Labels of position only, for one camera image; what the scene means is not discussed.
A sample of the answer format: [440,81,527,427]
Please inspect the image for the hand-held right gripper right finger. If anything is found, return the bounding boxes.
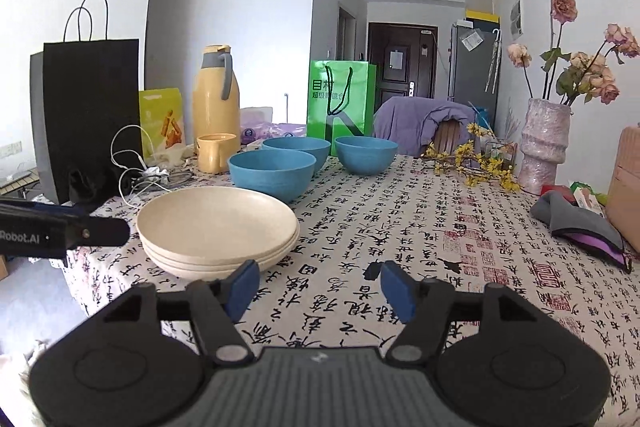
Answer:
[380,260,538,365]

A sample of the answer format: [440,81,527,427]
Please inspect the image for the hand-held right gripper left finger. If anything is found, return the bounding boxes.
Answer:
[102,259,261,365]

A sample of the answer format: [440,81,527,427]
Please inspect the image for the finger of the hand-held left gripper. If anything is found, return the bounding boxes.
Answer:
[0,199,87,219]
[62,214,131,254]

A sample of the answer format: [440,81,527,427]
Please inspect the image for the cream plate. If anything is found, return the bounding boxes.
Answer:
[136,186,300,258]
[150,252,296,281]
[142,232,301,269]

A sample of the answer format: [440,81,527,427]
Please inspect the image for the blue bowl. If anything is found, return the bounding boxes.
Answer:
[228,150,317,204]
[335,136,398,175]
[261,137,331,178]

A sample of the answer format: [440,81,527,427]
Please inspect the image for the black cloth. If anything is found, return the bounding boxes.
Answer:
[67,167,133,212]

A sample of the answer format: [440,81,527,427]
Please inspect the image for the black paper bag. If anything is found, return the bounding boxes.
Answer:
[29,0,143,208]

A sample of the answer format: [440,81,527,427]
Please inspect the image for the clear crumpled wrapper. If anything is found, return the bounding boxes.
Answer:
[150,144,198,168]

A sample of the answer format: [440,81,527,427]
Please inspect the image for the yellow-green snack box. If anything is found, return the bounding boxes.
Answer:
[138,87,186,166]

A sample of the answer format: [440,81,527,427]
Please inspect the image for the yellow mug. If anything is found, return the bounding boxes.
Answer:
[196,133,240,174]

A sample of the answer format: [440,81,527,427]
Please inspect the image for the yellow flower branch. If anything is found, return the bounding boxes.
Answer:
[420,123,521,192]

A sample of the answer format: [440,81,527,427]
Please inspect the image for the purple tissue packet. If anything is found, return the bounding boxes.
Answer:
[240,122,308,145]

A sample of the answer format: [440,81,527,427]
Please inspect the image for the wooden chair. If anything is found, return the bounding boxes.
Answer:
[432,119,473,152]

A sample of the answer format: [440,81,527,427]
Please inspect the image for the yellow thermos jug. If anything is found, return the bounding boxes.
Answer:
[192,45,242,142]

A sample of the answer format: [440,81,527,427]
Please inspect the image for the white plastic container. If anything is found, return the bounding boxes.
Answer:
[240,107,275,128]

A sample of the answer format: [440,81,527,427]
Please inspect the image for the purple jacket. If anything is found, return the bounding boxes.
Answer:
[374,96,483,158]

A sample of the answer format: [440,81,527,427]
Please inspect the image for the green shopping bag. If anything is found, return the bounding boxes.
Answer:
[306,60,378,144]

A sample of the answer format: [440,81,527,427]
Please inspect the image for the grey purple pouch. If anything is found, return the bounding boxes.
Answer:
[530,192,633,275]

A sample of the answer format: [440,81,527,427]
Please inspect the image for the pink textured vase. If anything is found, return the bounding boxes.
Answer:
[517,98,572,196]

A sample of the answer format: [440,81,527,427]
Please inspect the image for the red green snack packets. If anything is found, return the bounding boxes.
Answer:
[567,181,608,210]

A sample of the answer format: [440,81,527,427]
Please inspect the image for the dark brown entrance door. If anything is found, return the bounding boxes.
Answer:
[367,22,438,100]

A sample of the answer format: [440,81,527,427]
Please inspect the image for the grey refrigerator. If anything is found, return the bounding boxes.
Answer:
[448,21,501,128]

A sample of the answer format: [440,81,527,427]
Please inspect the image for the white folded umbrella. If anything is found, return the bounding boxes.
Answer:
[486,28,502,94]

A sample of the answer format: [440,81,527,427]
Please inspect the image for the pink hard case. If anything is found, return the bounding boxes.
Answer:
[606,124,640,254]

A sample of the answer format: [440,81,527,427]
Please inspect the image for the yellow box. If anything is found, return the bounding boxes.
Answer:
[465,8,499,28]

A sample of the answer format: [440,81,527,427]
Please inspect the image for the dried pink roses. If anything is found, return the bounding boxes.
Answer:
[507,0,640,106]

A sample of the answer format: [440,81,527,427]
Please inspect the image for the white cable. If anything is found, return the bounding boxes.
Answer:
[110,124,173,210]

